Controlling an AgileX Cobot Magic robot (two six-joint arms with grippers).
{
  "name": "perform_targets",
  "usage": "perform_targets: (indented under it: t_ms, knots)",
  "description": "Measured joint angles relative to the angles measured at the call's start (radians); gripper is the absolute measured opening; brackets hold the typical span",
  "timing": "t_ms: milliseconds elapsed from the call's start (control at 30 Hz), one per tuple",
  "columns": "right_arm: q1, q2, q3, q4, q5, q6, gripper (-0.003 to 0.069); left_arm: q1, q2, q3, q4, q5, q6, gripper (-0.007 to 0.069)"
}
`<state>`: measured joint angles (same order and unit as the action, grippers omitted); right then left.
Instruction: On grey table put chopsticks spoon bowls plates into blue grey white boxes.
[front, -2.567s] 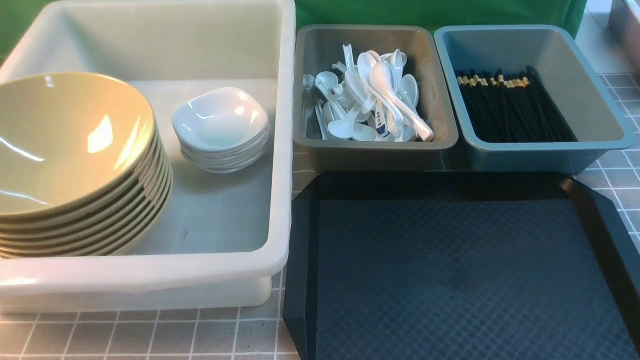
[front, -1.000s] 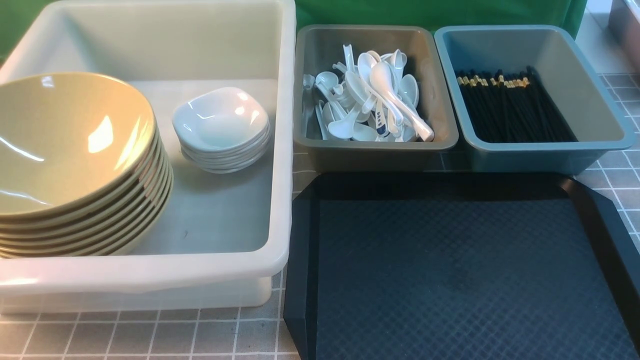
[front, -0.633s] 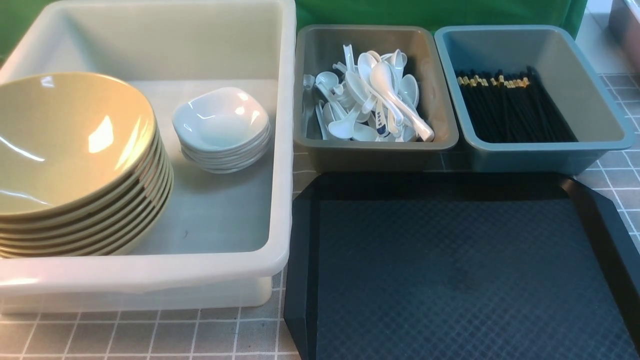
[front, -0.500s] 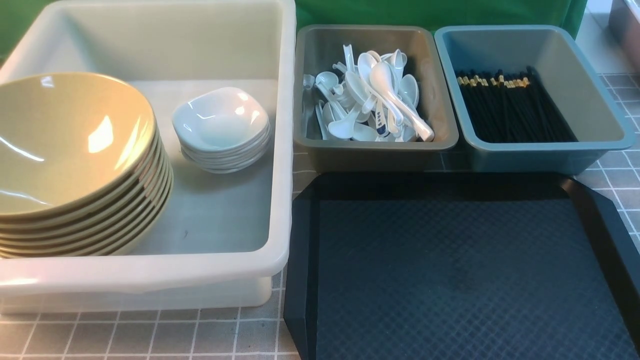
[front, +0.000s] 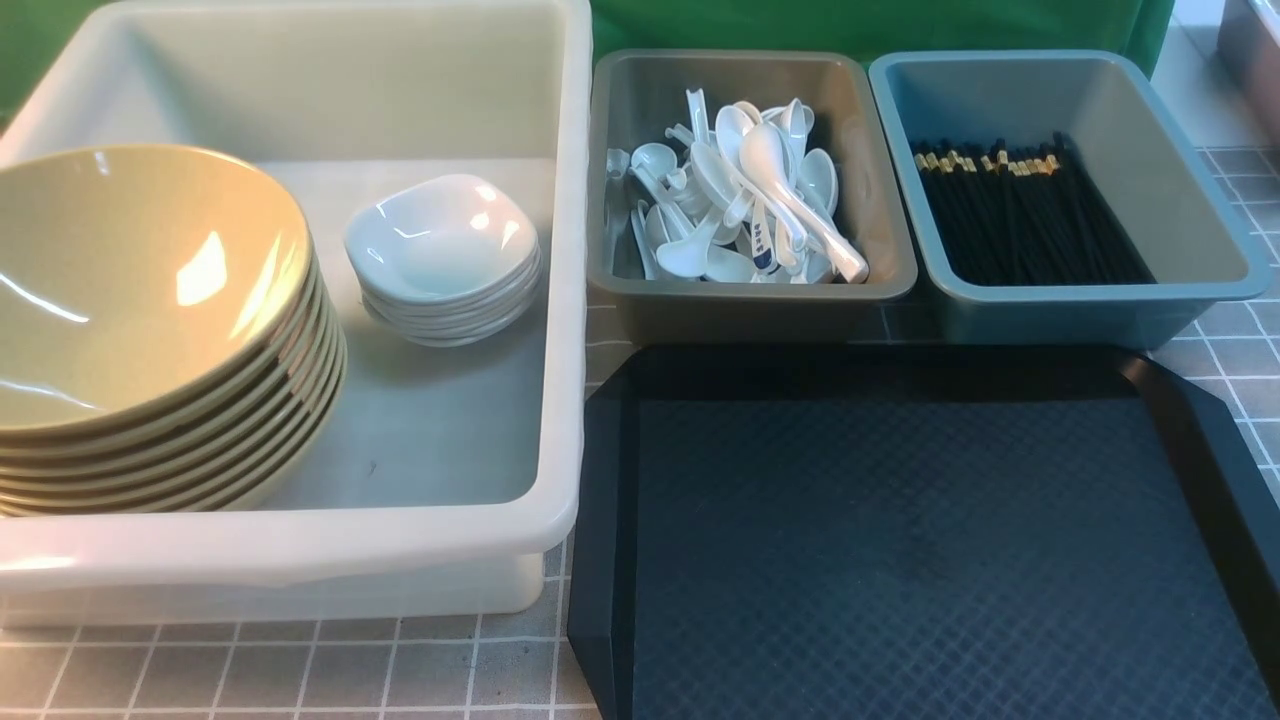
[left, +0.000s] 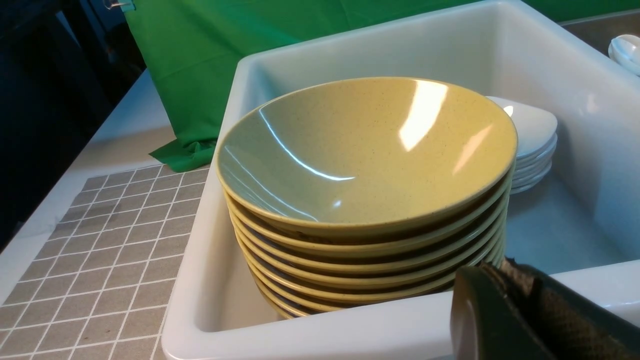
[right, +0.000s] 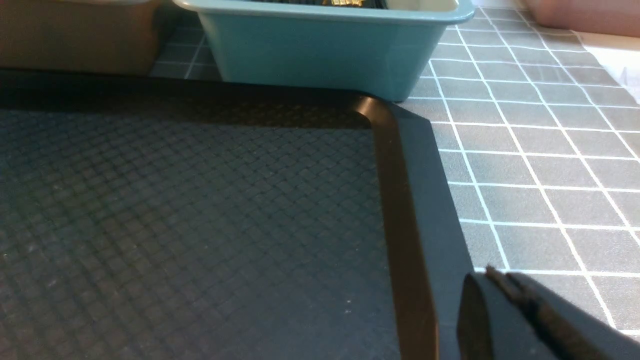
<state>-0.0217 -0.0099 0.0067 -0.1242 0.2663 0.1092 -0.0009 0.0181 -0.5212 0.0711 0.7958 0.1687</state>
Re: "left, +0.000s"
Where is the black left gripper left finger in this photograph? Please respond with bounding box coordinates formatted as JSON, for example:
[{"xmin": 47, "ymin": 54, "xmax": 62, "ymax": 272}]
[{"xmin": 450, "ymin": 266, "xmax": 555, "ymax": 360}]

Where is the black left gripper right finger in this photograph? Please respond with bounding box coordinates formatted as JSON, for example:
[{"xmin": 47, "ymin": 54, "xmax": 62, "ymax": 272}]
[{"xmin": 482, "ymin": 257, "xmax": 639, "ymax": 360}]

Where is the yellow-green noodle bowl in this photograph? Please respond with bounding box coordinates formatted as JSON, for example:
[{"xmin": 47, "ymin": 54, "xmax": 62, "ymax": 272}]
[{"xmin": 214, "ymin": 77, "xmax": 518, "ymax": 239}]

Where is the large white plastic tub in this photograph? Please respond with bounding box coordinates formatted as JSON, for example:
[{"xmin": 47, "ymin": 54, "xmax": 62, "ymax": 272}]
[{"xmin": 161, "ymin": 0, "xmax": 639, "ymax": 360}]

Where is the stack of yellow bowls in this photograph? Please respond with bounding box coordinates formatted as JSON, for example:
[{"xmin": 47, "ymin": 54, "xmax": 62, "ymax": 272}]
[{"xmin": 222, "ymin": 166, "xmax": 515, "ymax": 319}]

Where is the stack of white dishes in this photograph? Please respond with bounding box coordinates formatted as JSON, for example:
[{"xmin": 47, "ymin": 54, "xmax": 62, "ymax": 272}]
[{"xmin": 487, "ymin": 96, "xmax": 558, "ymax": 196}]

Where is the pile of white spoons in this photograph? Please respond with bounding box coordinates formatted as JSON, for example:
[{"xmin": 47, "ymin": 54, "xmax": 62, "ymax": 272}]
[{"xmin": 607, "ymin": 34, "xmax": 640, "ymax": 77}]

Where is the grey spoon bin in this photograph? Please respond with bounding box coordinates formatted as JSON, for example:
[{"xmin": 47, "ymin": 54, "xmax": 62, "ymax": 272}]
[{"xmin": 558, "ymin": 9, "xmax": 640, "ymax": 57}]

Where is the green cloth backdrop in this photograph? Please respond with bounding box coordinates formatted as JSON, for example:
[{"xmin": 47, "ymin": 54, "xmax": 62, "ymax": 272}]
[{"xmin": 125, "ymin": 0, "xmax": 639, "ymax": 173}]

